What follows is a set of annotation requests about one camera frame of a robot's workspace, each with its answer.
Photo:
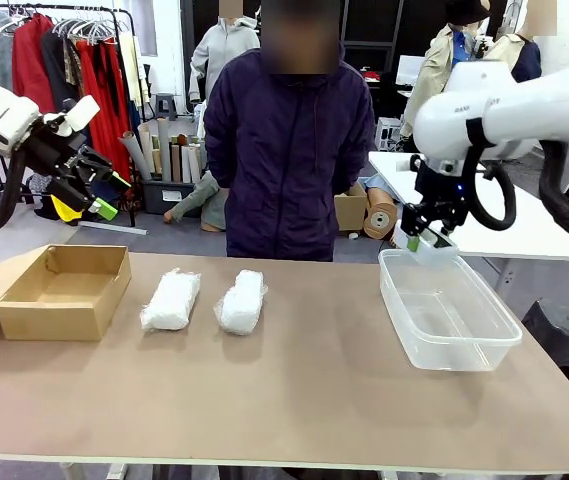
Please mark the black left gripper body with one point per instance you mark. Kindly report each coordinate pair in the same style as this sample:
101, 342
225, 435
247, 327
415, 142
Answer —
56, 155

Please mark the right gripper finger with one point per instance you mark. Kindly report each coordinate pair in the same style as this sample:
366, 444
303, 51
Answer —
414, 225
445, 234

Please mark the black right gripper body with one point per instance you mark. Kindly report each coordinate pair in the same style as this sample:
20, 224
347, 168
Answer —
444, 197

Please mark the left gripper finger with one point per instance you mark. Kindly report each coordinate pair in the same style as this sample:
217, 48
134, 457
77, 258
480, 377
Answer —
76, 195
101, 167

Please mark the bulky bubble-wrapped clock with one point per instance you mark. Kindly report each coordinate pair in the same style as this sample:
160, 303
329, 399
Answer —
241, 305

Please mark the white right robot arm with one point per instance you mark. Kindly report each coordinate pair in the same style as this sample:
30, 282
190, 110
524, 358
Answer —
514, 105

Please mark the yellow fabric piece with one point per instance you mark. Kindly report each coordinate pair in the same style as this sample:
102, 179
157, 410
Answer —
66, 212

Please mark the brown paper spool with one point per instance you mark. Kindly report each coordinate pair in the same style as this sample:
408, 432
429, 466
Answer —
380, 215

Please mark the leaning grey cardboard roll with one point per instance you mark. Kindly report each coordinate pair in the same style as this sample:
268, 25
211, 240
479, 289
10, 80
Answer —
136, 157

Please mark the metal floor strip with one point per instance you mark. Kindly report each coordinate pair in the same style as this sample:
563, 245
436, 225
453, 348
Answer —
114, 228

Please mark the beige cardboard roll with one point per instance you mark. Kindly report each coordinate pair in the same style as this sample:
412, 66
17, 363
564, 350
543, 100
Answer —
147, 145

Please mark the red dress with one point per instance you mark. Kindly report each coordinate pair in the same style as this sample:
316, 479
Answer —
111, 110

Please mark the dark storage bin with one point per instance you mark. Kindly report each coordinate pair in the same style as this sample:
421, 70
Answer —
156, 197

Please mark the tall grey cardboard roll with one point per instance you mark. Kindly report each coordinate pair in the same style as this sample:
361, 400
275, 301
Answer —
164, 150

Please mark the open cardboard floor box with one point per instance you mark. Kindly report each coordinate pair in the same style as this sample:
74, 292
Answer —
350, 210

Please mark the clear plastic container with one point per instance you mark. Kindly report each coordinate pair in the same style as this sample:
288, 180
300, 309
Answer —
444, 310

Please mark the white work table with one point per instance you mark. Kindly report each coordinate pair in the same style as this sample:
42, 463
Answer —
529, 225

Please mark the white computer case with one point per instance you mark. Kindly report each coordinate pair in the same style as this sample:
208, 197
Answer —
388, 132

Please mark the grey plastic stool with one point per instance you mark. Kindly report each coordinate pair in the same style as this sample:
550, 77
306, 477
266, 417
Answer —
166, 106

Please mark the black garment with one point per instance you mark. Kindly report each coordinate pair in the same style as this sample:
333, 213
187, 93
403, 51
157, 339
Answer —
56, 65

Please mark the red jacket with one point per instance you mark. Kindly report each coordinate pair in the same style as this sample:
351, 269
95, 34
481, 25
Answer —
31, 65

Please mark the cream garment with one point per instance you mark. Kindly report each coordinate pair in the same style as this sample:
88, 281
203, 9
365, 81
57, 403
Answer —
131, 70

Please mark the mannequin leg grey trousers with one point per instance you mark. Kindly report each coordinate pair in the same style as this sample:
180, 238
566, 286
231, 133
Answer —
199, 197

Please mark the brown cardboard box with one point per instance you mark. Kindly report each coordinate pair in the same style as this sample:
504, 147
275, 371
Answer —
64, 320

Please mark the white monitor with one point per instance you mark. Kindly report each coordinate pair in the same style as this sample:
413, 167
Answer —
409, 70

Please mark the mannequin beige coat blue shirt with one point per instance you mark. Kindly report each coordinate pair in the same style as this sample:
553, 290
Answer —
434, 65

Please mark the person in navy jacket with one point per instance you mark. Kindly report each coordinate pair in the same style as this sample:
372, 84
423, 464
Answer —
289, 165

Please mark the black metal clothes rack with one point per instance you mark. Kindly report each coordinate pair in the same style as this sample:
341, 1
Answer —
44, 7

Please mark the black plastic stool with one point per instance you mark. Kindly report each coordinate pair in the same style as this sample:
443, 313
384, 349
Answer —
564, 330

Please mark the mannequin beige vest navy top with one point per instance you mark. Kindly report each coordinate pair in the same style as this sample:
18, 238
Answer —
526, 60

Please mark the person in grey hoodie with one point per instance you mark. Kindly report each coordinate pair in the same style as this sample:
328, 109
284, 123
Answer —
219, 50

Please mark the black shelving unit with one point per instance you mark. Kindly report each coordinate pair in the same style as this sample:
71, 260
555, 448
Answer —
364, 25

